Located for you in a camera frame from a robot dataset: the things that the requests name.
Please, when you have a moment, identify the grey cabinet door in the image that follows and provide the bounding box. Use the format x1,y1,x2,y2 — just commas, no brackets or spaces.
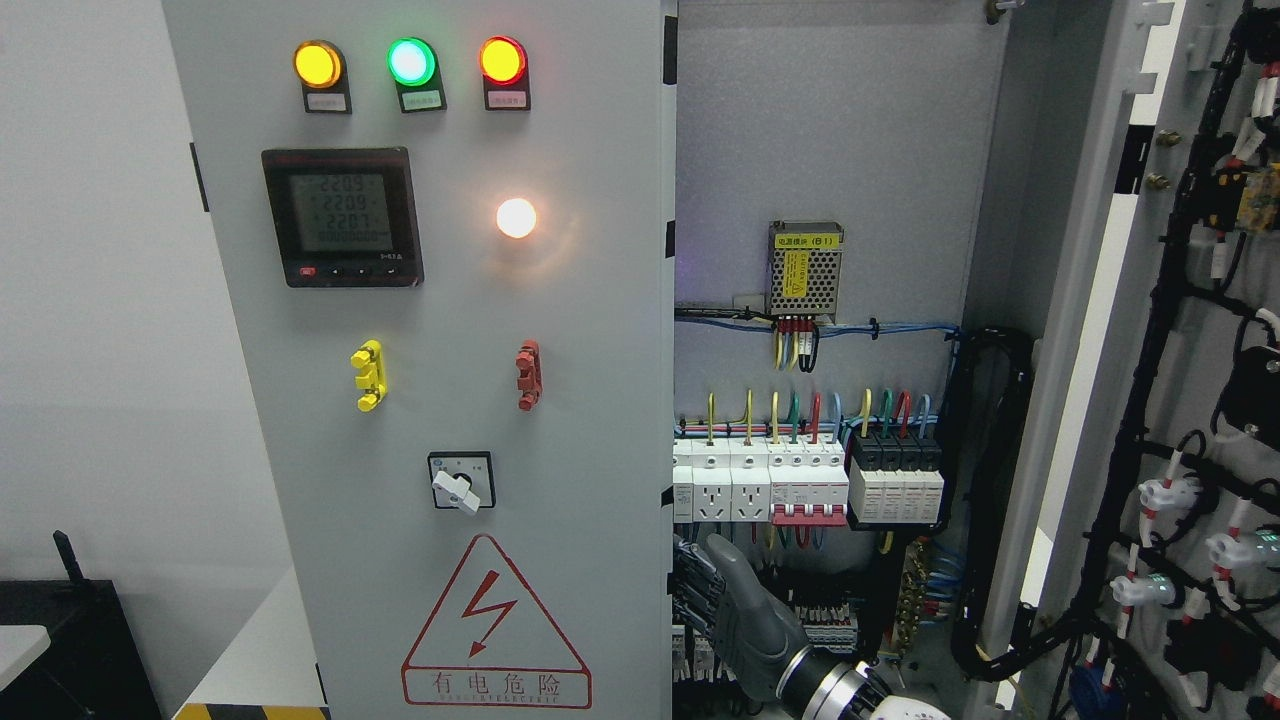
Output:
163,1,675,719
1019,1,1279,719

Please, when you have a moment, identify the white rotary selector switch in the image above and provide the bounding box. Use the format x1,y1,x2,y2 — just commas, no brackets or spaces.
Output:
428,451,497,516

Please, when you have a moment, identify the lower relay terminal row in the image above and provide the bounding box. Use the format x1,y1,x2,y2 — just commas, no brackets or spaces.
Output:
667,574,860,682

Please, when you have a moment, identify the black white surge protector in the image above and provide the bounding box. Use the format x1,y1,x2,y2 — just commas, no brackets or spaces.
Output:
847,433,946,530

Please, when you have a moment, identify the black box with antenna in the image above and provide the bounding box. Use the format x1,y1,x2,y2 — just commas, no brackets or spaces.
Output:
1,530,163,719

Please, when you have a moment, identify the right black cable loom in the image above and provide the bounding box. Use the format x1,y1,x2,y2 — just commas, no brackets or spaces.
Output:
938,327,1091,684

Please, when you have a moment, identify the metal mesh power supply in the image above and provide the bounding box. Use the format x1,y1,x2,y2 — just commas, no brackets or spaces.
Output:
767,220,845,316

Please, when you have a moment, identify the white socket and breaker row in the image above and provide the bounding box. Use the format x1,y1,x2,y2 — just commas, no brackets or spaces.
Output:
672,437,849,527

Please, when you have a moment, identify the yellow terminal post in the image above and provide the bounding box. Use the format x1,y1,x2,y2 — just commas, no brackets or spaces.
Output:
349,340,388,413

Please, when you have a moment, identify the red electric hazard sticker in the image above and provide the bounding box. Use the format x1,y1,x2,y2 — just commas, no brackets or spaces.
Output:
401,534,593,710

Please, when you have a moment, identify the dark grey robot right hand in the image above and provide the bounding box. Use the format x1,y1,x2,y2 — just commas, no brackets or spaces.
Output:
669,534,808,702

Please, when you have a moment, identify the yellow indicator lamp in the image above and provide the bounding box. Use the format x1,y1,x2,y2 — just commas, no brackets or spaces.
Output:
293,38,352,114

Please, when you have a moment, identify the red indicator lamp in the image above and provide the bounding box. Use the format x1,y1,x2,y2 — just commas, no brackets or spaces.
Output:
477,35,531,111

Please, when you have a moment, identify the black digital power meter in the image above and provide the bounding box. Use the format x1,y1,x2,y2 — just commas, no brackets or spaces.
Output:
261,147,424,288

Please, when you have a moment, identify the white glowing indicator lamp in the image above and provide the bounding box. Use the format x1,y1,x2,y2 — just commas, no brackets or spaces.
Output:
495,197,538,240

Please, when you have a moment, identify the red terminal post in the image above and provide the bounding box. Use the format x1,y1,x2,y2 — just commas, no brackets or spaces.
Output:
515,338,543,413

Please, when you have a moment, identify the green indicator lamp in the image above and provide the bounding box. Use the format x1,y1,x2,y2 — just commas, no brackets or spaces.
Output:
387,36,447,113

